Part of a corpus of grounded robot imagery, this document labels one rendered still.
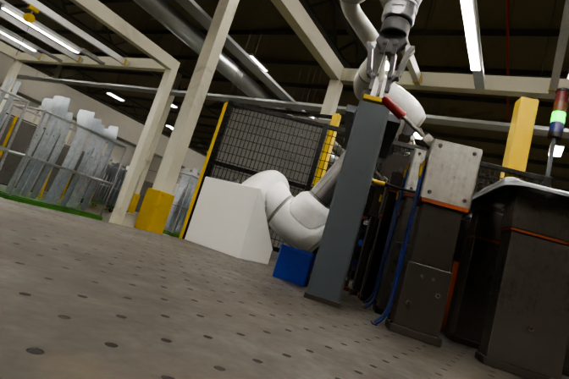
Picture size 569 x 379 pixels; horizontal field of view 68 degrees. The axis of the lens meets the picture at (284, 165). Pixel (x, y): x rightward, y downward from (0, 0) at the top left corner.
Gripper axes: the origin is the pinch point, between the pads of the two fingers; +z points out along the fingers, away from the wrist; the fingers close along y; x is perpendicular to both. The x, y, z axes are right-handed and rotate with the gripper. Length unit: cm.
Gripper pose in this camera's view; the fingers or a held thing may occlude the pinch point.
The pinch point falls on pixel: (378, 91)
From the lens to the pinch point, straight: 115.6
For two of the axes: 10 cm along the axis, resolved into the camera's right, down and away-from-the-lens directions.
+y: 9.1, 2.1, -3.6
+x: 3.0, 2.6, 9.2
